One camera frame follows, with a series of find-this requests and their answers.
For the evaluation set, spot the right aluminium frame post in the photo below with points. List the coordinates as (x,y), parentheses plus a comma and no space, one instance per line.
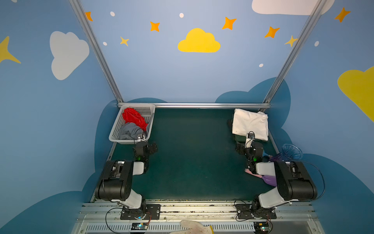
(303,36)

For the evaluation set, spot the grey t shirt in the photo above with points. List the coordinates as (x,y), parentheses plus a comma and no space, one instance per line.
(130,131)

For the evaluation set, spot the red t shirt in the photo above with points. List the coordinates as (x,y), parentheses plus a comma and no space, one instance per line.
(132,116)

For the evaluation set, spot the white work glove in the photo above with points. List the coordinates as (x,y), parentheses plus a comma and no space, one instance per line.
(194,227)

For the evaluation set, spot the folded white t shirt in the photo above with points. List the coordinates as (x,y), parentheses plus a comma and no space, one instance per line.
(246,121)

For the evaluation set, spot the purple scoop pink handle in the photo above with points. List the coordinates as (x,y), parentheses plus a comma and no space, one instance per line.
(268,176)

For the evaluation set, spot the horizontal aluminium frame bar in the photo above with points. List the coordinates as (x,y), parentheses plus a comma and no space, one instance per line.
(212,105)

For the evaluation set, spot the white plastic laundry basket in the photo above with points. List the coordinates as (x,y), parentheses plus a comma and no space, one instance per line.
(146,110)

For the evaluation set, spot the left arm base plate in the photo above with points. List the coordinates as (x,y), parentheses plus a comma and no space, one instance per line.
(145,212)

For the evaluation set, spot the aluminium frame post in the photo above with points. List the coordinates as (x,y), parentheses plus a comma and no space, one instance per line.
(303,36)
(84,22)

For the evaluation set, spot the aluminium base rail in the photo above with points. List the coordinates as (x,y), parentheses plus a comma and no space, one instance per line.
(104,218)

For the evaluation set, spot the left aluminium frame post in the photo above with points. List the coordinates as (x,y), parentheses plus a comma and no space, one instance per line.
(84,22)

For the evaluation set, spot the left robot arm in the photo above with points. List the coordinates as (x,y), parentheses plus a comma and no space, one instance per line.
(115,182)

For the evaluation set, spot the right circuit board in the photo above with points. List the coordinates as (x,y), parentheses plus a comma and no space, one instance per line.
(261,228)

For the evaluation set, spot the circuit board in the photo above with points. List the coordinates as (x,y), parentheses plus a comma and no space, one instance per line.
(139,227)
(261,228)

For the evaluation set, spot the left circuit board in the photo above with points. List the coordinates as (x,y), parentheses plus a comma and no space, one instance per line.
(139,227)

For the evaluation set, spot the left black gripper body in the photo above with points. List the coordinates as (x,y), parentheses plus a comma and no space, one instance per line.
(143,145)

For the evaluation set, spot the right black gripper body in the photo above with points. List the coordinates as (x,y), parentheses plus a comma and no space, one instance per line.
(243,147)

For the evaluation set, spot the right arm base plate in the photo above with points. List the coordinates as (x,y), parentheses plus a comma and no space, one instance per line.
(246,211)

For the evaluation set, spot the folded dark green shirt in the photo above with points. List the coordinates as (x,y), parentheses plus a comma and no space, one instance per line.
(240,139)

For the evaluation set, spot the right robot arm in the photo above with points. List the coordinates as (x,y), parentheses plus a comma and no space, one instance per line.
(285,171)

